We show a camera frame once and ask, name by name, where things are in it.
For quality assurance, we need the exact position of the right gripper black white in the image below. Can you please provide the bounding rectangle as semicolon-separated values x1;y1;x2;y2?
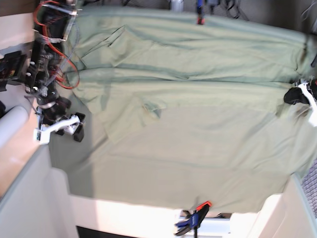
37;96;86;142

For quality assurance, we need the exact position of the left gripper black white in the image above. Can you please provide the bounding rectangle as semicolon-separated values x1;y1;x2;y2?
283;78;317;127

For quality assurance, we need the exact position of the light green T-shirt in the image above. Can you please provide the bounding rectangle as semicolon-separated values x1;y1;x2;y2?
63;23;313;179

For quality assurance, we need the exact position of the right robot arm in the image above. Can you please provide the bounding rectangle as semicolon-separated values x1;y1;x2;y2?
24;0;86;144

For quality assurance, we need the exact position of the green table cover cloth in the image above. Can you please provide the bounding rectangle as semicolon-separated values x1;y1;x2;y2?
32;6;317;214

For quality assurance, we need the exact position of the white paper roll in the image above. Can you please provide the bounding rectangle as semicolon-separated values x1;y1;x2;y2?
0;106;29;147

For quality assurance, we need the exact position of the black tablet on stand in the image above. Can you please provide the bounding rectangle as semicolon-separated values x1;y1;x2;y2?
0;51;27;92

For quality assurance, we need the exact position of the orange blue clamp top centre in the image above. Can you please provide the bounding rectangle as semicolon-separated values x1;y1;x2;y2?
196;0;205;25

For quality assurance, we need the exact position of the blue orange bar clamp bottom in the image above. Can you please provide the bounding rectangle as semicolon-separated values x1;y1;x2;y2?
174;201;212;238

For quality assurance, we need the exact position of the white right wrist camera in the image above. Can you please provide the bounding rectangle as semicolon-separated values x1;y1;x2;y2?
33;128;51;145

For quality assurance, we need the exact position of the black power adapter with cables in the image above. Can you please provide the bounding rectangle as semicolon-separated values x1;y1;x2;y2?
205;0;249;21

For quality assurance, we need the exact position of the silver aluminium post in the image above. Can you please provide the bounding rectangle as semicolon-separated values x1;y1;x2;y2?
169;0;184;12

